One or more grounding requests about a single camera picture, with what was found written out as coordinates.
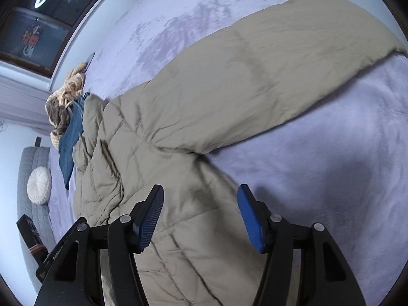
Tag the blue jeans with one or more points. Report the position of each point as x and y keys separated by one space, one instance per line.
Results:
x=70 y=146

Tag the beige puffer coat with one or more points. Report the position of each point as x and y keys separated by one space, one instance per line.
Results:
x=223 y=86

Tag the dark framed window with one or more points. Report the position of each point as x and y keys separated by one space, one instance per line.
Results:
x=32 y=38

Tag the beige striped garment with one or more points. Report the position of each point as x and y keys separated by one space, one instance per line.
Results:
x=75 y=83

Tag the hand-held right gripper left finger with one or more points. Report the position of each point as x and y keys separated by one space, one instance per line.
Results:
x=149 y=223

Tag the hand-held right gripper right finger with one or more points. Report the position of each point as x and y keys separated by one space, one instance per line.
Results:
x=250 y=220

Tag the bed with lavender blanket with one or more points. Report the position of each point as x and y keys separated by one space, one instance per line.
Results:
x=318 y=165

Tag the white round cushion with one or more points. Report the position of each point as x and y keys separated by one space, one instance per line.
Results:
x=39 y=185

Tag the white curtain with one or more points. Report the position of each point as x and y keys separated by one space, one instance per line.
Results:
x=22 y=102

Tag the brown fuzzy garment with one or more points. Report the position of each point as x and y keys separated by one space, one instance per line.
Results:
x=55 y=111

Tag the grey quilted headboard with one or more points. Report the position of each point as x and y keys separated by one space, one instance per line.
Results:
x=32 y=162

